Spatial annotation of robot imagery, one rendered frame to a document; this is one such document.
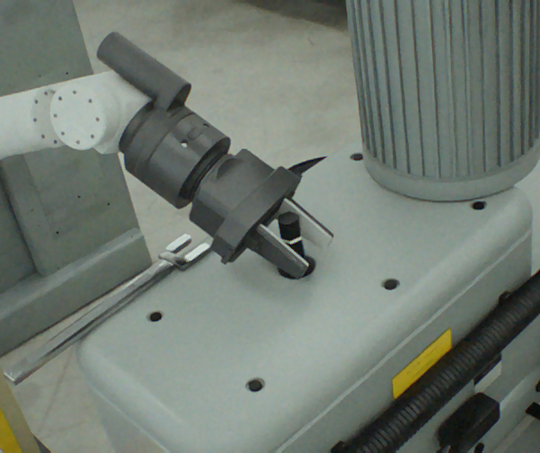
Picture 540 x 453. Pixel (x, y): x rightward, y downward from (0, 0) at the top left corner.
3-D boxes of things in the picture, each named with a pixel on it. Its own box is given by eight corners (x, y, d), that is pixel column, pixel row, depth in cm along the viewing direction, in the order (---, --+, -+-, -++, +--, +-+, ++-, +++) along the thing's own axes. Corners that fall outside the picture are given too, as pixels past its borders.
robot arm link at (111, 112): (122, 201, 85) (35, 135, 87) (176, 173, 95) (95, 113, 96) (172, 105, 80) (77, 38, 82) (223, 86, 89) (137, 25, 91)
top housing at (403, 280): (249, 582, 79) (215, 473, 69) (90, 438, 96) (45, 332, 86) (546, 302, 101) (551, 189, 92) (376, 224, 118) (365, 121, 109)
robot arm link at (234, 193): (285, 214, 95) (198, 150, 96) (314, 156, 87) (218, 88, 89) (216, 286, 87) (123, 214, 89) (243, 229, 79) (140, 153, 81)
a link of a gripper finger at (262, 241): (300, 279, 86) (250, 241, 87) (311, 261, 83) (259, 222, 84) (292, 288, 85) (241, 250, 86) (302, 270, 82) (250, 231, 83)
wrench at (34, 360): (21, 392, 80) (18, 386, 80) (-1, 373, 82) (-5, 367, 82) (211, 251, 92) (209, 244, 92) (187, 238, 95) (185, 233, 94)
